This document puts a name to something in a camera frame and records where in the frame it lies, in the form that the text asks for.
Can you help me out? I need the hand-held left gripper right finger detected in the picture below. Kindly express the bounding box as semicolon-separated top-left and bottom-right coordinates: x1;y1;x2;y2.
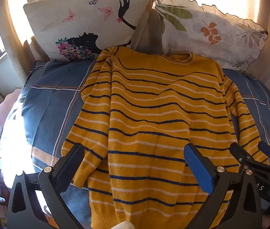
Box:
183;144;262;229

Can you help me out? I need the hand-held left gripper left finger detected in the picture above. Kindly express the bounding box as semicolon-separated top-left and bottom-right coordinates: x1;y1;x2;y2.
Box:
7;143;86;229

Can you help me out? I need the yellow striped sweater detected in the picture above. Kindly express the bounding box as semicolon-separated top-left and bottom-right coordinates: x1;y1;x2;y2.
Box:
61;46;270;229

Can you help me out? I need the blue plaid bed sheet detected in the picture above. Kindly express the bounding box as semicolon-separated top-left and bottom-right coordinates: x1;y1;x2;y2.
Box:
0;61;270;229

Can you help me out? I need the cream rounded object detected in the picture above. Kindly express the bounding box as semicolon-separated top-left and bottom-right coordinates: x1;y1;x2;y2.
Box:
110;221;135;229

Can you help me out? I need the pink cloth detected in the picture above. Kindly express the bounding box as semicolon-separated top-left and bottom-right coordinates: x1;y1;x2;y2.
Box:
0;93;24;122

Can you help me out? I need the leaf print pillow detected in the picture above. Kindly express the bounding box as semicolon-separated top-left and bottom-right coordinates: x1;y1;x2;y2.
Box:
154;0;268;72

